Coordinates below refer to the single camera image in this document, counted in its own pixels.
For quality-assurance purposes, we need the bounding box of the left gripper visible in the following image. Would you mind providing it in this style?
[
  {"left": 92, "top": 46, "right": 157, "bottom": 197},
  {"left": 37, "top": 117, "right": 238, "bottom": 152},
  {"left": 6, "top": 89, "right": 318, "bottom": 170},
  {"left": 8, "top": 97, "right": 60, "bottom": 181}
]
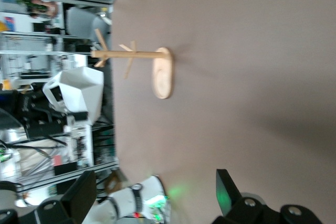
[{"left": 16, "top": 82, "right": 89, "bottom": 140}]

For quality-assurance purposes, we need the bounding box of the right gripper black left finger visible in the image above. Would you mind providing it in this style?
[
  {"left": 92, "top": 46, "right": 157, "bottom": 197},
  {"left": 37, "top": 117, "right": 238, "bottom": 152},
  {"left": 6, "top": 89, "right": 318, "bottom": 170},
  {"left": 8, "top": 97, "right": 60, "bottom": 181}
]
[{"left": 0, "top": 170, "right": 97, "bottom": 224}]

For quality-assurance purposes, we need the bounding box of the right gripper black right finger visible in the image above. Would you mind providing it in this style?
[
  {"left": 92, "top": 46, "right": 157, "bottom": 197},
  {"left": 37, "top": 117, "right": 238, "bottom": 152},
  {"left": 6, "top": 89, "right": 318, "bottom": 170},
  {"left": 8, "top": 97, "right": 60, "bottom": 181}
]
[{"left": 214, "top": 168, "right": 329, "bottom": 224}]

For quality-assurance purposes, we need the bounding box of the white faceted cup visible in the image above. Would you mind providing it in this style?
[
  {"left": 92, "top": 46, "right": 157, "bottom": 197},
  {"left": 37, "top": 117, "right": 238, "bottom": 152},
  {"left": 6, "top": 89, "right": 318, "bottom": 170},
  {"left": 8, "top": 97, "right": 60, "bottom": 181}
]
[{"left": 43, "top": 66, "right": 105, "bottom": 126}]

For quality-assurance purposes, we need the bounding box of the wooden cup rack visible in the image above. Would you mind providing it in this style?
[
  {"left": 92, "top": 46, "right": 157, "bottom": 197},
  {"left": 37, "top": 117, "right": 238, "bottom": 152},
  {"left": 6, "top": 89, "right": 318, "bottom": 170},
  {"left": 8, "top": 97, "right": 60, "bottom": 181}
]
[{"left": 90, "top": 28, "right": 174, "bottom": 100}]

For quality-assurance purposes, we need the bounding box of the black box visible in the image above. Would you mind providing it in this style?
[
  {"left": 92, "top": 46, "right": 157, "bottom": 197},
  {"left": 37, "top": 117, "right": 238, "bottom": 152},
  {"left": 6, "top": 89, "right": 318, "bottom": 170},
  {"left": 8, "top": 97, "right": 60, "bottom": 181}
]
[{"left": 54, "top": 162, "right": 77, "bottom": 177}]

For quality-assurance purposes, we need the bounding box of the small wooden stand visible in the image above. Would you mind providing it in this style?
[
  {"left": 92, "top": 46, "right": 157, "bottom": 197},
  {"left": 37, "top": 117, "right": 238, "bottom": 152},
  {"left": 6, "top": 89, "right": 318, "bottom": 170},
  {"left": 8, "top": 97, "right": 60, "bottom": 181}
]
[{"left": 104, "top": 171, "right": 128, "bottom": 195}]

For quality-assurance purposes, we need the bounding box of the grey office chair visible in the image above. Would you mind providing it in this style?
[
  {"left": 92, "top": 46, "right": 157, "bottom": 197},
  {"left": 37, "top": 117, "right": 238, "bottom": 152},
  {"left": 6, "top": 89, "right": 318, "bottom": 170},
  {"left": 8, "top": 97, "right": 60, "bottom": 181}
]
[{"left": 65, "top": 6, "right": 112, "bottom": 42}]

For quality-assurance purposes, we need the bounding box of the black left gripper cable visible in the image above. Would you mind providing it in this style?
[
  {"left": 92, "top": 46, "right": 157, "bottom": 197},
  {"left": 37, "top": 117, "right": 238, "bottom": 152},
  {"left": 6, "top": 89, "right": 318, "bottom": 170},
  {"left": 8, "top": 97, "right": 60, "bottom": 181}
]
[{"left": 0, "top": 137, "right": 69, "bottom": 162}]

